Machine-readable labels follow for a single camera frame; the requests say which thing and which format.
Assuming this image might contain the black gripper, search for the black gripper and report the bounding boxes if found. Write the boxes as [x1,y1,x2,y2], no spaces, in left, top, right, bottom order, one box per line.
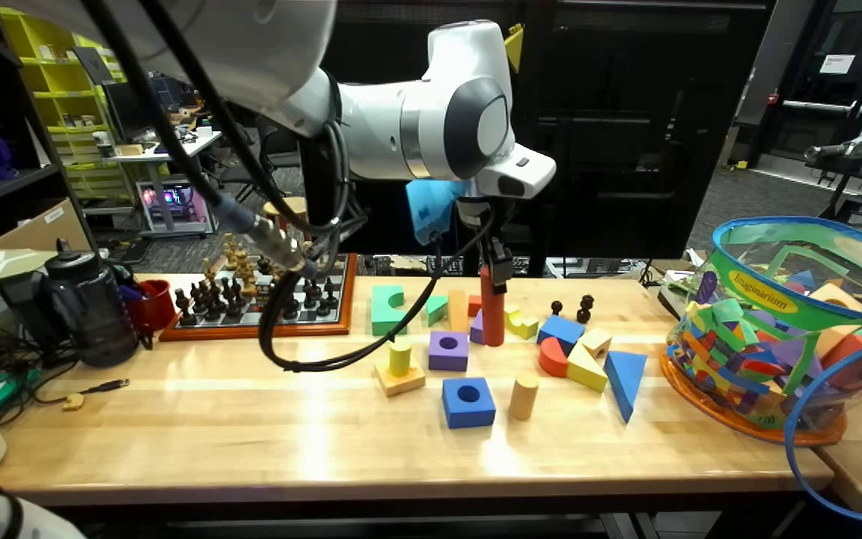
[456,199,513,304]

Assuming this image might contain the tall red cylinder block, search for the tall red cylinder block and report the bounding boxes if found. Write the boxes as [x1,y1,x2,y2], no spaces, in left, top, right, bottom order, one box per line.
[478,263,510,351]

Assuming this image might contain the yellow wooden cylinder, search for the yellow wooden cylinder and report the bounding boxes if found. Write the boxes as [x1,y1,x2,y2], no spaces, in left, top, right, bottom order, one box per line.
[387,338,416,381]

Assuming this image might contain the orange rectangular foam block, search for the orange rectangular foam block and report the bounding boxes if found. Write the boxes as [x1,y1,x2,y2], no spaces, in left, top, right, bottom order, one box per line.
[447,292,474,335]

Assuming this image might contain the small yellow arch block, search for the small yellow arch block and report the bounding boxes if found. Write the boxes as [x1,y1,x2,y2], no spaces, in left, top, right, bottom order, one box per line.
[504,308,543,342]

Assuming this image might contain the green triangle foam block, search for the green triangle foam block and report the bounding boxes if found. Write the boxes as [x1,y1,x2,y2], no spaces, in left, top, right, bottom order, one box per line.
[422,293,451,326]

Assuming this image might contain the blue cube foam block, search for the blue cube foam block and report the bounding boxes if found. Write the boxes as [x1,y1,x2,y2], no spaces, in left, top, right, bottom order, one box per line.
[537,315,591,353]

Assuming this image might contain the red semicircle foam block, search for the red semicircle foam block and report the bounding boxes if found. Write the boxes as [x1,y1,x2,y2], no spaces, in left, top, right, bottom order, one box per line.
[537,335,574,381]

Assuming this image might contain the purple square block with hole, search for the purple square block with hole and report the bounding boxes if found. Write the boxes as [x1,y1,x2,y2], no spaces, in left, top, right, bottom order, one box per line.
[425,330,474,378]

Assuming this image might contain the small tan triangle block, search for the small tan triangle block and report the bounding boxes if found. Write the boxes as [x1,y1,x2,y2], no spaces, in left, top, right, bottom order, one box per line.
[577,330,616,363]

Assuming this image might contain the green arch foam block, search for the green arch foam block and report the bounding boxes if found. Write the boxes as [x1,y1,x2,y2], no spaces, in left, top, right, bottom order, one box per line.
[368,286,414,338]

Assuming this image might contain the short tan cylinder block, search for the short tan cylinder block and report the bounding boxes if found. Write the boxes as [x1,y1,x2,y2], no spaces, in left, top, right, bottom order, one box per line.
[505,371,543,426]

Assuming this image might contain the yellow wedge foam block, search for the yellow wedge foam block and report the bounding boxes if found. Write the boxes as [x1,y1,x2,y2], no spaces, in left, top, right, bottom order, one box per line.
[567,345,610,396]

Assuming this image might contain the blue square block with hole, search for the blue square block with hole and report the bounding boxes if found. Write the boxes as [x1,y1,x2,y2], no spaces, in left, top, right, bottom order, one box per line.
[440,374,499,432]

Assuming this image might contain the orange-yellow square block with hole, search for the orange-yellow square block with hole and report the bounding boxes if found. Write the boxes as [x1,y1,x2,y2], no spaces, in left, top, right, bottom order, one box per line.
[371,359,428,401]

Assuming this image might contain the blue triangular foam block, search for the blue triangular foam block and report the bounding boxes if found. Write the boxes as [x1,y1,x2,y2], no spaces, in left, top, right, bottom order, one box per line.
[604,351,649,426]

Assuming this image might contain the black cabinet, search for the black cabinet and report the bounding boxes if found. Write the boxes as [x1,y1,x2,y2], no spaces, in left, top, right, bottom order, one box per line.
[309,0,778,283]

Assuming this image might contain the yellow hanging tag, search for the yellow hanging tag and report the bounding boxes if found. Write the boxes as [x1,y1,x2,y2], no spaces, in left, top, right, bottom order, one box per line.
[504,22,529,77]

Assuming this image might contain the clear plastic toy bin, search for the clear plastic toy bin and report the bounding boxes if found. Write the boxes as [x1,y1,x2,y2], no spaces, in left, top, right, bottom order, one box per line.
[661,217,862,449]

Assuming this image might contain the small pink-lit display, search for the small pink-lit display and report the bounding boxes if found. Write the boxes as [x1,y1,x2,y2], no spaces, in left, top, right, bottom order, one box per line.
[136,176,203,241]

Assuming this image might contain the red cup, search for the red cup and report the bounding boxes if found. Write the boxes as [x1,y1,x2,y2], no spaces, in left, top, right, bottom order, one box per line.
[130,280,182,342]

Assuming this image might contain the blue-rimmed clear plastic cover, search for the blue-rimmed clear plastic cover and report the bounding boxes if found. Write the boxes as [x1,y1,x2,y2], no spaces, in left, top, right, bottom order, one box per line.
[784,333,862,527]

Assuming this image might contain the grey background chair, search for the grey background chair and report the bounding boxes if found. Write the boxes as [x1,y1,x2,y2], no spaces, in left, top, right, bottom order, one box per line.
[802,109,862,227]

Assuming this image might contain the white paper sign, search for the white paper sign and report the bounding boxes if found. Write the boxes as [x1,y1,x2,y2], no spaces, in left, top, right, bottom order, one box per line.
[817,50,860,82]

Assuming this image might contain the dark translucent water bottle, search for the dark translucent water bottle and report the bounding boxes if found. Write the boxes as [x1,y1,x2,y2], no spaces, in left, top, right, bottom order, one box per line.
[44,244,145,371]

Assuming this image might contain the brown cardboard box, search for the brown cardboard box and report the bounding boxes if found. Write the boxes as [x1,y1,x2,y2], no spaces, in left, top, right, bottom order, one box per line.
[0,199,97,257]

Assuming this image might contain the yellow storage bin shelf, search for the yellow storage bin shelf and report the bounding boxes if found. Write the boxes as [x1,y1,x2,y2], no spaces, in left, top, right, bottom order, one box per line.
[0,3,142,211]

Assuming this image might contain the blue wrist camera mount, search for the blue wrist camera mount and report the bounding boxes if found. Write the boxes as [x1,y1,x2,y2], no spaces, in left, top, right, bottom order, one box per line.
[404,176,471,248]

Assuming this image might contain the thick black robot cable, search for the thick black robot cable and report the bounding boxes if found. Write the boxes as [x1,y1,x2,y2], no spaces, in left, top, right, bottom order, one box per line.
[82,0,499,374]

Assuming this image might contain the black table frame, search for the black table frame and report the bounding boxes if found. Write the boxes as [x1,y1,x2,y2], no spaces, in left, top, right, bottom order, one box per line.
[9,504,815,539]

